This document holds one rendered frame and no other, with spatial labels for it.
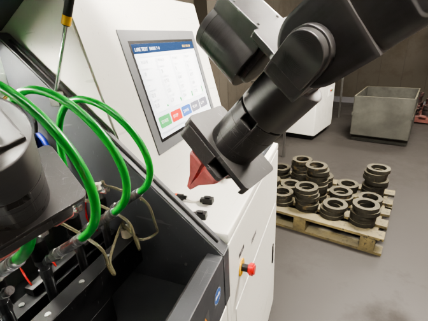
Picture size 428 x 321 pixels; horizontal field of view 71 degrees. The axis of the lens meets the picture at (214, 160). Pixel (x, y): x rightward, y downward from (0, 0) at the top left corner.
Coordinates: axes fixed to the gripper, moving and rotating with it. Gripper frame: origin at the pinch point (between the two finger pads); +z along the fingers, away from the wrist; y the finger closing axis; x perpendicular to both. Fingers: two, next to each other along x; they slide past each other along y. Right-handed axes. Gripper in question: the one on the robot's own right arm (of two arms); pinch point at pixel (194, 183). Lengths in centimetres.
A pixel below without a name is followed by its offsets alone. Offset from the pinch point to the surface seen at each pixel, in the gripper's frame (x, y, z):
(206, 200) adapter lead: -30.3, -0.6, 32.6
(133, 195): -6.2, 8.3, 22.9
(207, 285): -9.0, -15.2, 24.8
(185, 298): -3.9, -14.0, 25.8
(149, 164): -7.7, 10.1, 14.8
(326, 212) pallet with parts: -174, -55, 91
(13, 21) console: -9, 59, 24
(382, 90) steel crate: -495, -16, 72
